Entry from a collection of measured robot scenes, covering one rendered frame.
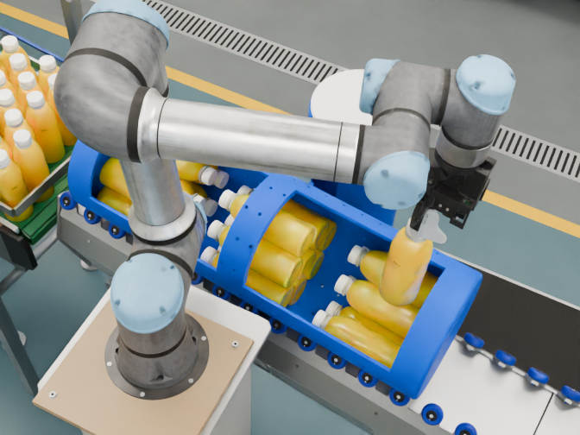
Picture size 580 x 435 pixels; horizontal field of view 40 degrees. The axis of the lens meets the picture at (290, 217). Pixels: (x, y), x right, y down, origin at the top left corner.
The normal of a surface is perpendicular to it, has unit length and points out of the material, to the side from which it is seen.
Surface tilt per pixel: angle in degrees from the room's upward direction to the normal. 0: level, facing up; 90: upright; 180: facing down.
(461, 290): 7
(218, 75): 0
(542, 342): 0
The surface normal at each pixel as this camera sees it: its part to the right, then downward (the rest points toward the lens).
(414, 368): -0.48, 0.37
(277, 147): -0.07, 0.15
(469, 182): -0.54, 0.65
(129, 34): 0.53, -0.47
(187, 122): -0.04, -0.19
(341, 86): 0.04, -0.60
